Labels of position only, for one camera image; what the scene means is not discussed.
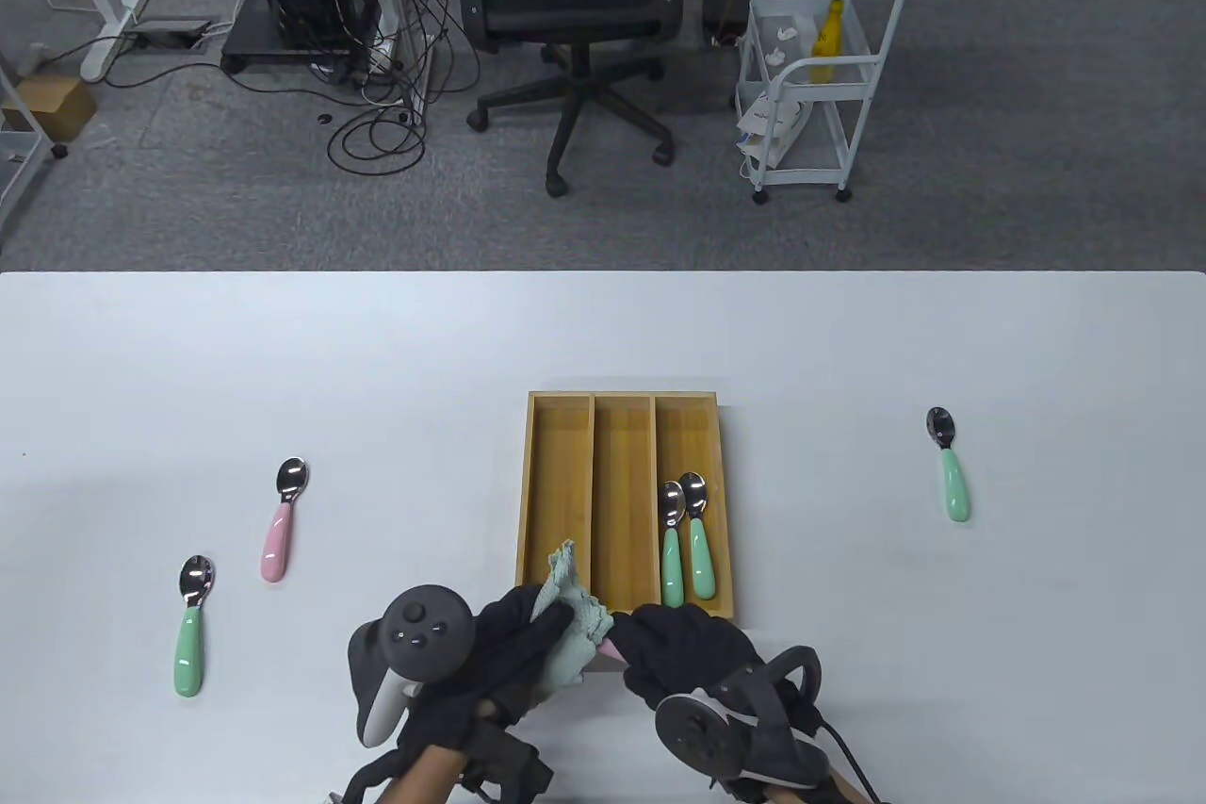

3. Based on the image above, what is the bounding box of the yellow bottle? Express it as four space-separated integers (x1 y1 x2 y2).
810 0 846 85

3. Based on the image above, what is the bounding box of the black mesh office chair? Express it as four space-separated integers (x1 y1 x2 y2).
433 0 703 199

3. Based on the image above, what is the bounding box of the person's right hand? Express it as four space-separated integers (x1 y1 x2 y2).
612 604 766 706

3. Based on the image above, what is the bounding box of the person's right forearm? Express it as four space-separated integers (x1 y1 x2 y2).
754 780 863 804

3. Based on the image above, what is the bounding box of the white metal rack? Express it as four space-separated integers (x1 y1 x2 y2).
0 50 70 230

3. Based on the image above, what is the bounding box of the person's left hand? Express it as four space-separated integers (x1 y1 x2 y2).
398 585 576 753

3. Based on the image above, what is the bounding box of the green fish scale cleaning cloth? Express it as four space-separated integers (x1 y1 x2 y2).
530 540 615 692

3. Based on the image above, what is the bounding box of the black sensor cable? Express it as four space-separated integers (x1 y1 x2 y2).
815 719 891 804

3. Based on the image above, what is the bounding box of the person's left forearm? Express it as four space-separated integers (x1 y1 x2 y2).
377 743 472 804

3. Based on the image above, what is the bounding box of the white printed bag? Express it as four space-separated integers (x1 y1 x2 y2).
736 92 809 166

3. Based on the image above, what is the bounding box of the black computer stand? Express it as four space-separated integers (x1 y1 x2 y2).
220 0 383 76

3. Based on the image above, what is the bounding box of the white metal trolley cart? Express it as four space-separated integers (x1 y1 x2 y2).
735 0 905 204

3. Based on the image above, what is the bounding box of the green handled baby spoon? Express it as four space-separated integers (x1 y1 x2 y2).
680 472 714 599
926 407 972 523
172 555 216 698
659 482 686 609

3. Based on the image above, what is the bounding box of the bundle of black cables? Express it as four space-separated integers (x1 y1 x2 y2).
311 0 486 178

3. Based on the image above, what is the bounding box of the wooden three-compartment tray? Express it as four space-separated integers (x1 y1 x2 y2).
514 390 734 675

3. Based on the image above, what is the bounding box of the black floor socket box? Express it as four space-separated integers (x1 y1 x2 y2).
130 18 214 51

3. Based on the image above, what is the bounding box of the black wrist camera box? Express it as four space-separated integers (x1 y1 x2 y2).
462 724 557 804

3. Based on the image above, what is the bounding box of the brown cardboard box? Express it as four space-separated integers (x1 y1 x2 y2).
13 75 98 143

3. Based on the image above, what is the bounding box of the black hand controller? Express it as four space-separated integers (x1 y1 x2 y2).
349 584 475 746
655 646 825 788

